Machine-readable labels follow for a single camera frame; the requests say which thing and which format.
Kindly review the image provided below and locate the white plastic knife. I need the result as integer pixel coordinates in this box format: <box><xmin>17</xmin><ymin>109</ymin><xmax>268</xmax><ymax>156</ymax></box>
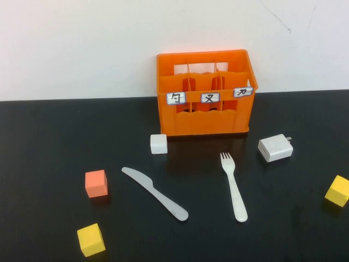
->
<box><xmin>121</xmin><ymin>166</ymin><xmax>189</xmax><ymax>222</ymax></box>

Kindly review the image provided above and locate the white plastic fork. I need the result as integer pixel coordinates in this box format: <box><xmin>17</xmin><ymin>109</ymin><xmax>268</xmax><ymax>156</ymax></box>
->
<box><xmin>220</xmin><ymin>152</ymin><xmax>248</xmax><ymax>222</ymax></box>

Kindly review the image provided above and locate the orange plastic cutlery crate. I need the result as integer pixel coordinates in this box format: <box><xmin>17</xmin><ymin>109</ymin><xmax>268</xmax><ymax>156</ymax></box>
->
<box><xmin>156</xmin><ymin>49</ymin><xmax>258</xmax><ymax>136</ymax></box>

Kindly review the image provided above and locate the white cube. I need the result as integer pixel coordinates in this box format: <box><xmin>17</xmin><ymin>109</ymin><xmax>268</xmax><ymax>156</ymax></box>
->
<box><xmin>150</xmin><ymin>133</ymin><xmax>168</xmax><ymax>154</ymax></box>

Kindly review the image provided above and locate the paper label reading 勺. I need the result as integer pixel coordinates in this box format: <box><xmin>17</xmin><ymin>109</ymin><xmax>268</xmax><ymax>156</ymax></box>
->
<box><xmin>166</xmin><ymin>91</ymin><xmax>186</xmax><ymax>105</ymax></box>

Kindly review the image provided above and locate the paper label reading 叉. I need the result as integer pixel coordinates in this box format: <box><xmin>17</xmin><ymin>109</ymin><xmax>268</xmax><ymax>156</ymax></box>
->
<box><xmin>200</xmin><ymin>92</ymin><xmax>221</xmax><ymax>104</ymax></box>

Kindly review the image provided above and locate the paper label reading 刀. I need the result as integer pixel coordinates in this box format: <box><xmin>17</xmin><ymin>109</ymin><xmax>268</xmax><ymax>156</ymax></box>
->
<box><xmin>233</xmin><ymin>87</ymin><xmax>254</xmax><ymax>98</ymax></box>

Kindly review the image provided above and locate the orange foam cube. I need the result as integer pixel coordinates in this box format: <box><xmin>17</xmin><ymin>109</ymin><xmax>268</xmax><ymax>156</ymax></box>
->
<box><xmin>85</xmin><ymin>169</ymin><xmax>108</xmax><ymax>198</ymax></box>

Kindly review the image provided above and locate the yellow foam cube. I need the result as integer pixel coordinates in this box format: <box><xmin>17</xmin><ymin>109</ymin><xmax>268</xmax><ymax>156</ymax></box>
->
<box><xmin>76</xmin><ymin>223</ymin><xmax>106</xmax><ymax>257</ymax></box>
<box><xmin>324</xmin><ymin>175</ymin><xmax>349</xmax><ymax>207</ymax></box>

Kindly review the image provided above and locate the white USB wall charger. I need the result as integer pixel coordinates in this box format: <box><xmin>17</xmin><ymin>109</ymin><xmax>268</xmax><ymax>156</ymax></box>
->
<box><xmin>257</xmin><ymin>133</ymin><xmax>294</xmax><ymax>163</ymax></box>

